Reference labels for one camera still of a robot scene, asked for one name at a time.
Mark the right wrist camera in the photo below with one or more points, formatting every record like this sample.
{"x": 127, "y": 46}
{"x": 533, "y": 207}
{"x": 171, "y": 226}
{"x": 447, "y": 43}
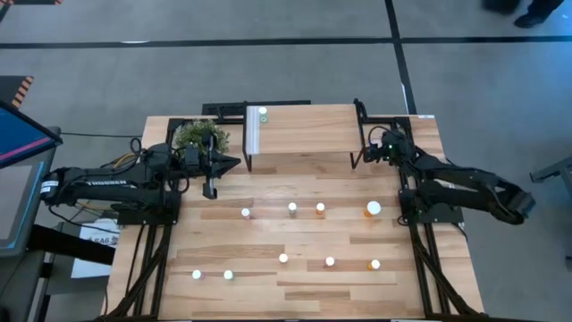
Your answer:
{"x": 393, "y": 144}

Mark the white printed paper sheet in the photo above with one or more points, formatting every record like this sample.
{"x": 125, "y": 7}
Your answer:
{"x": 98, "y": 230}

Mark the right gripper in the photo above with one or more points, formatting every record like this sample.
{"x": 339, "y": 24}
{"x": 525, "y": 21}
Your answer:
{"x": 374, "y": 153}

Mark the wooden shelf, black legs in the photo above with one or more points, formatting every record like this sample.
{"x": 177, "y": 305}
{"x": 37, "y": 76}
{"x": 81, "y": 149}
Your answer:
{"x": 308, "y": 129}

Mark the grey metal stand leg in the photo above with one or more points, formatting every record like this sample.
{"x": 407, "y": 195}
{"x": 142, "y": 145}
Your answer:
{"x": 556, "y": 170}

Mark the black mat, orange striped edge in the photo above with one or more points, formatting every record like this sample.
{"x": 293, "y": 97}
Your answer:
{"x": 27, "y": 2}
{"x": 13, "y": 89}

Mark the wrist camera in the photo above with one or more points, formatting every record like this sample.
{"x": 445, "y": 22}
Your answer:
{"x": 393, "y": 144}
{"x": 192, "y": 157}

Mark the person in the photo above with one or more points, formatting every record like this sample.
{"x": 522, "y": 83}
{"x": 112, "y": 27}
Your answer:
{"x": 529, "y": 20}

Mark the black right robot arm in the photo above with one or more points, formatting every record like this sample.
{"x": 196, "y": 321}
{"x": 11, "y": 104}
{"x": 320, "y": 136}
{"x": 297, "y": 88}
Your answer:
{"x": 469, "y": 183}

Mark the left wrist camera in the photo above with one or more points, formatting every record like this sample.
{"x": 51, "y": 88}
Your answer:
{"x": 192, "y": 157}

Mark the black cart crossbar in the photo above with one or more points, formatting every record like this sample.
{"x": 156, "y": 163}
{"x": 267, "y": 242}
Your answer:
{"x": 67, "y": 243}

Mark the black aluminium table frame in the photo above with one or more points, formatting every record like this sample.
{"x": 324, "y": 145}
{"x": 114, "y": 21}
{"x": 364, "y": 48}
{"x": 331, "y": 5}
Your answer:
{"x": 384, "y": 120}

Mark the green medicine bottle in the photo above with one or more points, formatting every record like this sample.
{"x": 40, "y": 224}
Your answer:
{"x": 292, "y": 208}
{"x": 228, "y": 274}
{"x": 263, "y": 112}

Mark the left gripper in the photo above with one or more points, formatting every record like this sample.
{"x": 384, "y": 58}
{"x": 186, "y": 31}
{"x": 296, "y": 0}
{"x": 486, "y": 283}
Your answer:
{"x": 210, "y": 190}

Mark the green plant in black pot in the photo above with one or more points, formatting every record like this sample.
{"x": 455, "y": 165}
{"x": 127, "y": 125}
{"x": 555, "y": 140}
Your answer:
{"x": 192, "y": 134}

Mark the tilted blue-screen monitor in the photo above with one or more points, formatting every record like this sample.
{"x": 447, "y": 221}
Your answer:
{"x": 22, "y": 134}

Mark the large orange medicine bottle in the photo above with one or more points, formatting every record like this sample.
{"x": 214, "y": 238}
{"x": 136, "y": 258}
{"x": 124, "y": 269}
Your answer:
{"x": 373, "y": 208}

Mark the grey workstation cart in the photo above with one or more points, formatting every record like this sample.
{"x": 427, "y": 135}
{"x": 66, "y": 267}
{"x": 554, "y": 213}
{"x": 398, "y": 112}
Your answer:
{"x": 18, "y": 201}

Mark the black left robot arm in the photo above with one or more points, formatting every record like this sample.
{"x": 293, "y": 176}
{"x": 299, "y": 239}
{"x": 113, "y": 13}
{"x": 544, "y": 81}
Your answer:
{"x": 111, "y": 183}

